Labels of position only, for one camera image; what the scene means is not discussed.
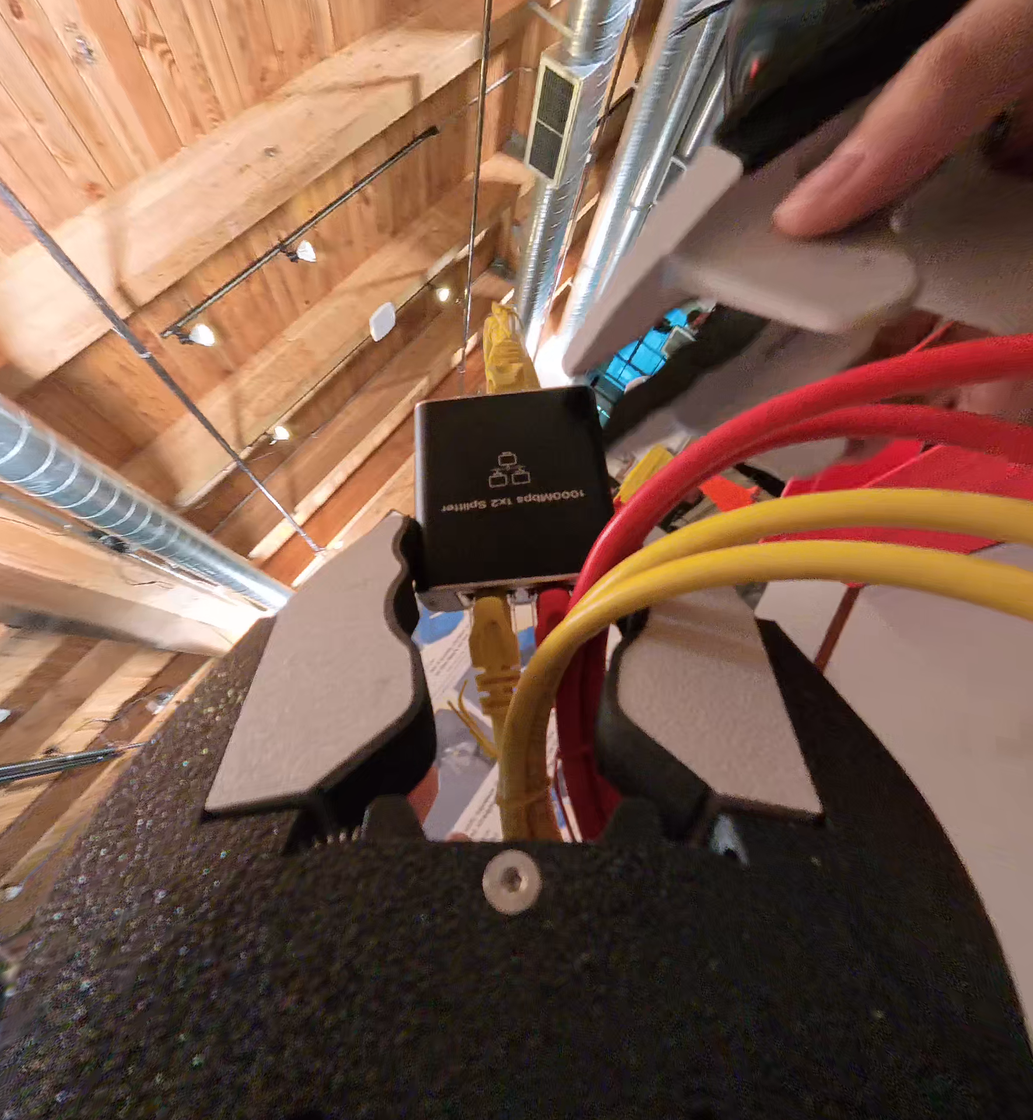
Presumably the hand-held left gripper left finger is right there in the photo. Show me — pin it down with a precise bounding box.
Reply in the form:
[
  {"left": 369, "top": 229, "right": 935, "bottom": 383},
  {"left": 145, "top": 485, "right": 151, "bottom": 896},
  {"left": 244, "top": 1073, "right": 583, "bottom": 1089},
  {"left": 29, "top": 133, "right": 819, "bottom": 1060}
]
[{"left": 204, "top": 512, "right": 437, "bottom": 854}]

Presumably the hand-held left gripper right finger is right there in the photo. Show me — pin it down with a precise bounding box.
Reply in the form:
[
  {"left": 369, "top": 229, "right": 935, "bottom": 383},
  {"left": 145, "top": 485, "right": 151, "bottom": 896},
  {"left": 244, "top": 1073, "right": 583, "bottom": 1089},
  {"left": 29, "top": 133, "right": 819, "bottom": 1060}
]
[{"left": 595, "top": 588, "right": 825, "bottom": 848}]

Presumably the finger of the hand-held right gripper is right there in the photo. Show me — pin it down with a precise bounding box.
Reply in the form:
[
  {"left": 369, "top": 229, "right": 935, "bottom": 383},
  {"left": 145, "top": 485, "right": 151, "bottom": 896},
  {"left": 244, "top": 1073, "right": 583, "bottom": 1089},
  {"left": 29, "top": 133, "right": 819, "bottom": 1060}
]
[{"left": 560, "top": 144, "right": 920, "bottom": 379}]

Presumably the yellow ethernet cable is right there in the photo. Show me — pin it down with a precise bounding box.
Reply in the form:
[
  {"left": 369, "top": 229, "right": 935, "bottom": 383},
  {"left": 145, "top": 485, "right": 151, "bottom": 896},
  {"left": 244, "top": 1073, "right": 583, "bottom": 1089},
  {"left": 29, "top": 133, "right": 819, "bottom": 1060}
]
[
  {"left": 466, "top": 488, "right": 1033, "bottom": 843},
  {"left": 481, "top": 300, "right": 542, "bottom": 395}
]

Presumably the red ethernet cable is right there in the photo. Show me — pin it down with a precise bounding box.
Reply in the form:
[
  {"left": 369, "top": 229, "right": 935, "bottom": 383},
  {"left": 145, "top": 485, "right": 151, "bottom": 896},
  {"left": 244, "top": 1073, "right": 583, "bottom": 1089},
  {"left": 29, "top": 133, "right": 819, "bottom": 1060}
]
[{"left": 532, "top": 332, "right": 1033, "bottom": 843}]

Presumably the black ethernet splitter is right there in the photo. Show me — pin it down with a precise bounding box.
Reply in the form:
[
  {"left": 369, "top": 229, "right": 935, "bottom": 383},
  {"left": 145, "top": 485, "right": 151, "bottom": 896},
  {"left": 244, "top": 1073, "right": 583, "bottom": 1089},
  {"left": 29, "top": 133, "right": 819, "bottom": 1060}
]
[{"left": 413, "top": 385, "right": 615, "bottom": 614}]

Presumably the person's right hand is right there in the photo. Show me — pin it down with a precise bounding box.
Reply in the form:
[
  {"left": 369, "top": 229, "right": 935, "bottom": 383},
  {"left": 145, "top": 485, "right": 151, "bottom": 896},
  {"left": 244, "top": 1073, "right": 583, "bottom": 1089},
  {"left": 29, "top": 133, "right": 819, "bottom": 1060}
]
[{"left": 774, "top": 0, "right": 1033, "bottom": 242}]

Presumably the white air vent grille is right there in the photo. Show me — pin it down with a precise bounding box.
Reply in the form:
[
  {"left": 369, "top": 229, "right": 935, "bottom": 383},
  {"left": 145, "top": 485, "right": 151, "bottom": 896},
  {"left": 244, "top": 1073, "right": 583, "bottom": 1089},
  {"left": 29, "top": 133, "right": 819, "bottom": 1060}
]
[{"left": 523, "top": 54, "right": 584, "bottom": 187}]

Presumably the thin metal rod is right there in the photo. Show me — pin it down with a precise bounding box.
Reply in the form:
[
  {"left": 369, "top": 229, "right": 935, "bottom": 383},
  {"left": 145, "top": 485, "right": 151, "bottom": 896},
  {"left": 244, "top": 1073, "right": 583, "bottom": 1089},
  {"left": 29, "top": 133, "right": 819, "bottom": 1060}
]
[{"left": 457, "top": 0, "right": 495, "bottom": 397}]

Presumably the red plastic bin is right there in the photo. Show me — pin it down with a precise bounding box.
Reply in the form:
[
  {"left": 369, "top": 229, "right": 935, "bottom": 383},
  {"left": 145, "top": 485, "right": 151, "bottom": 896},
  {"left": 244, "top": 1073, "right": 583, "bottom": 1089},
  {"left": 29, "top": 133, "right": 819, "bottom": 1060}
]
[{"left": 700, "top": 433, "right": 1033, "bottom": 561}]

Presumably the silver sprinkler pipe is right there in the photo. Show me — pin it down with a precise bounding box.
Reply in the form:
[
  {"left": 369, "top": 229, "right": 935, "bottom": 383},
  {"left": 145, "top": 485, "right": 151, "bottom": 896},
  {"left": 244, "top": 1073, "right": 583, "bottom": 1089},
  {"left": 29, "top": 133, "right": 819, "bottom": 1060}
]
[{"left": 0, "top": 129, "right": 327, "bottom": 558}]

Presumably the silver ventilation duct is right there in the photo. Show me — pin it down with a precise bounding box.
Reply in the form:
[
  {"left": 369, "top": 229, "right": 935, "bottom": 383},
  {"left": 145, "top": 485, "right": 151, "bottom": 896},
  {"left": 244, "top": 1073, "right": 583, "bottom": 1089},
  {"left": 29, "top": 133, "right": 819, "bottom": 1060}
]
[
  {"left": 0, "top": 366, "right": 294, "bottom": 614},
  {"left": 516, "top": 0, "right": 657, "bottom": 329}
]

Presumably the black track light rail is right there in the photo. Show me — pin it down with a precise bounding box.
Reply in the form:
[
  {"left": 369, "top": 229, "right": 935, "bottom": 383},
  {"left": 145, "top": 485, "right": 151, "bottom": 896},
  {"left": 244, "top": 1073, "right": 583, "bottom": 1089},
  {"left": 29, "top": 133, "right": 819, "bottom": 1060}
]
[{"left": 160, "top": 125, "right": 441, "bottom": 348}]

